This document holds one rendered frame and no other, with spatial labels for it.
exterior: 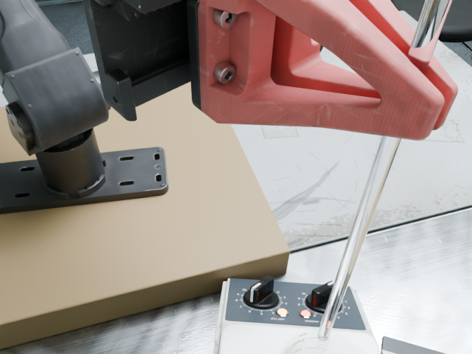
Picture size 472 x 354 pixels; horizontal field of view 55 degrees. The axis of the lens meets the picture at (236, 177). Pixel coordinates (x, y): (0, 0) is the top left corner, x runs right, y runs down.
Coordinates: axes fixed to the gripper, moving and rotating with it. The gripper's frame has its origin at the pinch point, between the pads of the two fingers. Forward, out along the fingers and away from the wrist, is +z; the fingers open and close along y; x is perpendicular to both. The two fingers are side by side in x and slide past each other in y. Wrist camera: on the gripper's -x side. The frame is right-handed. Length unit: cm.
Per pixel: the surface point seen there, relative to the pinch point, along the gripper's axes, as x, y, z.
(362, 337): 25.5, 7.0, 0.1
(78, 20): 129, 93, -247
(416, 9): 61, 129, -61
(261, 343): 25.6, 0.9, -4.6
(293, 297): 30.0, 7.7, -6.9
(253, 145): 34.8, 22.8, -27.8
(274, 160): 34.7, 22.8, -23.9
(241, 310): 28.6, 2.7, -8.6
